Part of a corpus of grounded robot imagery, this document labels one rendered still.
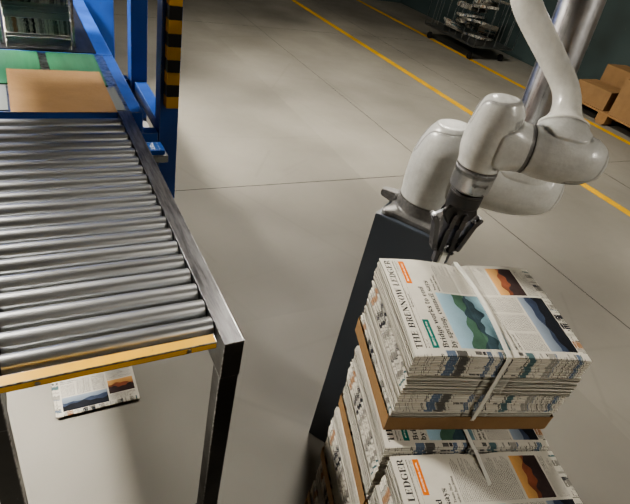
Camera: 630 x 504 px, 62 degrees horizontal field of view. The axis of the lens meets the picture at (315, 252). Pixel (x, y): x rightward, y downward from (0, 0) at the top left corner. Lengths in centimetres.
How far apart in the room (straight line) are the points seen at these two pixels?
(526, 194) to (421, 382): 61
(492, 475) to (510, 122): 69
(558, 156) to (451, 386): 50
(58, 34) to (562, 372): 261
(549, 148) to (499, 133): 11
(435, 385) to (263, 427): 116
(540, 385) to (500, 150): 48
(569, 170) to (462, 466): 63
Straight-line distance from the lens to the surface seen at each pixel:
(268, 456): 204
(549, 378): 116
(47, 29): 299
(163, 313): 132
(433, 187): 139
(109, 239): 156
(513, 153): 114
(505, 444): 124
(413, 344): 99
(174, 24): 224
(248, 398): 218
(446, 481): 112
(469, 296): 116
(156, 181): 183
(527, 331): 114
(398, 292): 108
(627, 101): 718
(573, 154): 117
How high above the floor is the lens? 170
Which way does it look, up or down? 35 degrees down
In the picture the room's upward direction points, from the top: 13 degrees clockwise
